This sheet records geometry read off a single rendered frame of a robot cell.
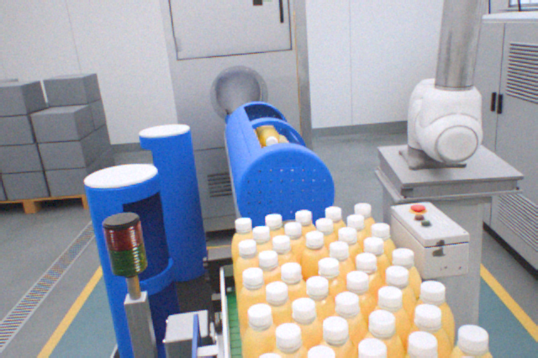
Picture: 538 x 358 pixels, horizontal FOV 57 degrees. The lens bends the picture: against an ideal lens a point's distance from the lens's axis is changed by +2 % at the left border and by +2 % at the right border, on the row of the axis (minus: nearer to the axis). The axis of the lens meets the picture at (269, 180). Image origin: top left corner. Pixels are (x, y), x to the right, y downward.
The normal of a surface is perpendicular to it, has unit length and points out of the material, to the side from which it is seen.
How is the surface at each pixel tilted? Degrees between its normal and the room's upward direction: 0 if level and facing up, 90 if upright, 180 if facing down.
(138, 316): 90
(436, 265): 90
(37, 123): 90
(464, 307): 90
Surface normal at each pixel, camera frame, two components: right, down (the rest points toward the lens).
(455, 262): 0.12, 0.30
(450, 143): -0.10, 0.48
